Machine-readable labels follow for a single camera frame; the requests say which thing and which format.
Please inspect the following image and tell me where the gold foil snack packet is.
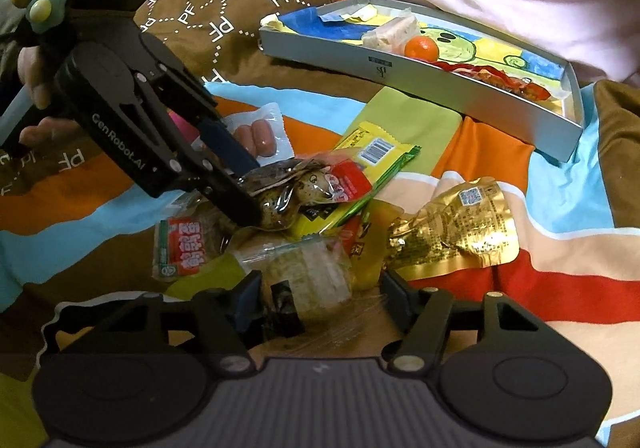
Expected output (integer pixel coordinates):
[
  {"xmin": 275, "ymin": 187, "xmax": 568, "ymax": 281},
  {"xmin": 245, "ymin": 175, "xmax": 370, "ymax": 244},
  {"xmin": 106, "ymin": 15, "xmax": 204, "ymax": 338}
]
[{"xmin": 387, "ymin": 177, "xmax": 518, "ymax": 274}]

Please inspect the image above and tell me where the red snack packet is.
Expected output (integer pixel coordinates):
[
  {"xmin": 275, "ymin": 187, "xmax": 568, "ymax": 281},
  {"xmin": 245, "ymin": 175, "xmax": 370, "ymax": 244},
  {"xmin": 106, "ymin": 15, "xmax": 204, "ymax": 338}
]
[{"xmin": 432, "ymin": 59, "xmax": 553, "ymax": 103}]

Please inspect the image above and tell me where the orange mandarin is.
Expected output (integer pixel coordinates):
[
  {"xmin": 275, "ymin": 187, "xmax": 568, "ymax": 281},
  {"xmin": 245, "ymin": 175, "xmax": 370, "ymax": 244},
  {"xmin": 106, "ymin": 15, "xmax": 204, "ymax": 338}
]
[{"xmin": 404, "ymin": 37, "xmax": 440, "ymax": 63}]

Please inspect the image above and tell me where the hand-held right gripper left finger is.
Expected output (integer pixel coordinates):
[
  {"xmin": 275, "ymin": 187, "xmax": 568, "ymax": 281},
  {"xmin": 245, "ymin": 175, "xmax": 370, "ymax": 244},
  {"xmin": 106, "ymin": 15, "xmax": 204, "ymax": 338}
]
[{"xmin": 87, "ymin": 270, "xmax": 266, "ymax": 371}]

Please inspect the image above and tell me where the rice cracker bar packet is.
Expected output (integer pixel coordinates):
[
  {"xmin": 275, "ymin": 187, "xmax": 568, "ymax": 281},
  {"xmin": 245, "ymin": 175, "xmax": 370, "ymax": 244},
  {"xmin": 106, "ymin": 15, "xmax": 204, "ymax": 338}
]
[{"xmin": 361, "ymin": 13, "xmax": 421, "ymax": 53}]

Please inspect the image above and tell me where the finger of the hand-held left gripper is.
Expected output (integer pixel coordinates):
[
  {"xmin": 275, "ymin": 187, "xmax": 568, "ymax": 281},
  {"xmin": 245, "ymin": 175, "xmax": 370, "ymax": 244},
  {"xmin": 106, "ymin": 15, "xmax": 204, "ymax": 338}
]
[
  {"xmin": 140, "ymin": 33, "xmax": 262, "ymax": 172},
  {"xmin": 175, "ymin": 128, "xmax": 264, "ymax": 230}
]

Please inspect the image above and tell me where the sausage packet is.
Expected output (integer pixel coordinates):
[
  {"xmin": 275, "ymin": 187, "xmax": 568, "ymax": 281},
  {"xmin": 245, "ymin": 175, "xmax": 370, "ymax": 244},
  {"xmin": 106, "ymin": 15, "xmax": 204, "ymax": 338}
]
[{"xmin": 222, "ymin": 102, "xmax": 293, "ymax": 168}]

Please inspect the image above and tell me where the grey tray with cartoon drawing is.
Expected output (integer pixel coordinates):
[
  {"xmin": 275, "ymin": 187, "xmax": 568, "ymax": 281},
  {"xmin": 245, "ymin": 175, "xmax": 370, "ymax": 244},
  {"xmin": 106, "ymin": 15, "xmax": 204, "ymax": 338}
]
[{"xmin": 258, "ymin": 0, "xmax": 585, "ymax": 163}]

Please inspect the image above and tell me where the clear cake packet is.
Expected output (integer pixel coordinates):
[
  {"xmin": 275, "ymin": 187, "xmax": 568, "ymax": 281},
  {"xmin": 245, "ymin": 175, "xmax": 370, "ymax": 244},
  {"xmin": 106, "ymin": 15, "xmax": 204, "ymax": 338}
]
[{"xmin": 232, "ymin": 235, "xmax": 388, "ymax": 349}]

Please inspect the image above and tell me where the red label clear packet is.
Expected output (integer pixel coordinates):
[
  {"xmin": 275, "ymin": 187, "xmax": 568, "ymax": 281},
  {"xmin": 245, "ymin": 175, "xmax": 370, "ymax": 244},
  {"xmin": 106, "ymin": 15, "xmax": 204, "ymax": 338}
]
[{"xmin": 152, "ymin": 208, "xmax": 236, "ymax": 281}]

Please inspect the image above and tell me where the colourful cartoon bedsheet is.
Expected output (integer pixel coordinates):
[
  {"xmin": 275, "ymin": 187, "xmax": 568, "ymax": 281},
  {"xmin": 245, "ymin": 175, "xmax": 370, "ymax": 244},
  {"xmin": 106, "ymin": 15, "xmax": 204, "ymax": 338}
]
[{"xmin": 0, "ymin": 78, "xmax": 640, "ymax": 448}]

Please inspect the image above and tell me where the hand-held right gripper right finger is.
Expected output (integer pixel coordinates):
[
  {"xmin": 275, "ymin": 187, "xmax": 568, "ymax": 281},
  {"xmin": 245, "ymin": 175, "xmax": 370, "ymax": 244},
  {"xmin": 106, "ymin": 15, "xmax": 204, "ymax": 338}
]
[{"xmin": 380, "ymin": 270, "xmax": 543, "ymax": 371}]

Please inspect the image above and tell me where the yellow packet black label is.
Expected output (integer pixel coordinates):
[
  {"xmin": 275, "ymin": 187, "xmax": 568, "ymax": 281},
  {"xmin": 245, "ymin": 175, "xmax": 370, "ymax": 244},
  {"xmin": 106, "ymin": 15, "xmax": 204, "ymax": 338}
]
[{"xmin": 300, "ymin": 200, "xmax": 406, "ymax": 291}]

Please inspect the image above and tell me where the yellow green snack packet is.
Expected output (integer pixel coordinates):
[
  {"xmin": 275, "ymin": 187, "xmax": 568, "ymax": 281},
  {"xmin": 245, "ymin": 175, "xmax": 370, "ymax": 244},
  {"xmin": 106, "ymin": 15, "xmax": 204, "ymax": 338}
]
[{"xmin": 290, "ymin": 120, "xmax": 422, "ymax": 241}]

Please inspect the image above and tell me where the clear quail egg packet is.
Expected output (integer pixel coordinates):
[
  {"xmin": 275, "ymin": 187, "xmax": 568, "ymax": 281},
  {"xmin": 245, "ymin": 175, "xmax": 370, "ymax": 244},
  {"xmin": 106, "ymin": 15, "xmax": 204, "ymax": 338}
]
[{"xmin": 235, "ymin": 155, "xmax": 373, "ymax": 231}]

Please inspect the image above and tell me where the person's left hand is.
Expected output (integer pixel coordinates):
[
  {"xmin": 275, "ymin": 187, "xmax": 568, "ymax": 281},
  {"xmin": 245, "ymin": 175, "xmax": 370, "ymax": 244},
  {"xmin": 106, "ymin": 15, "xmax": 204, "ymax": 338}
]
[{"xmin": 17, "ymin": 45, "xmax": 88, "ymax": 151}]

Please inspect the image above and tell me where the green flower charm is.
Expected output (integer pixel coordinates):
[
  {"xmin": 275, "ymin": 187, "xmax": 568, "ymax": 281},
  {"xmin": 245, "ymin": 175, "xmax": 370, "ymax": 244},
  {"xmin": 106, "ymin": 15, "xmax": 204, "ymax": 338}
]
[{"xmin": 12, "ymin": 0, "xmax": 68, "ymax": 35}]

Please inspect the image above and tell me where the brown patterned blanket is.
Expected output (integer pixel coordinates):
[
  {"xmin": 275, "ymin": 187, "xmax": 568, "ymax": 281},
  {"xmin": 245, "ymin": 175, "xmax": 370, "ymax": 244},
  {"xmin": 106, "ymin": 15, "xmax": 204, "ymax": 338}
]
[{"xmin": 0, "ymin": 0, "xmax": 371, "ymax": 199}]

